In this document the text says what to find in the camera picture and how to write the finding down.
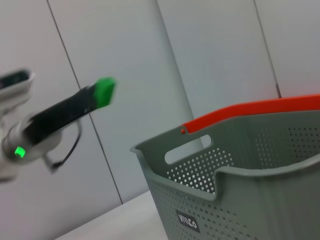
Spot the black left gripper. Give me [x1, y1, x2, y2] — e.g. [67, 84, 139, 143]
[24, 84, 99, 146]

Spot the green rectangular brick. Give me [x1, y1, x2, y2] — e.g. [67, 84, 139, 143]
[94, 76, 117, 110]

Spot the grey perforated storage bin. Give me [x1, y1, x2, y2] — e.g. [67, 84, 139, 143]
[129, 109, 320, 240]

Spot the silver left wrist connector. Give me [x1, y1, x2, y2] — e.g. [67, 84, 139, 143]
[44, 154, 60, 175]

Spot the grey left arm cable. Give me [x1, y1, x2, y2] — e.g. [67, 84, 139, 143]
[53, 121, 83, 168]

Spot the orange bin handle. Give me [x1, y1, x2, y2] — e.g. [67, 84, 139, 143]
[181, 93, 320, 135]

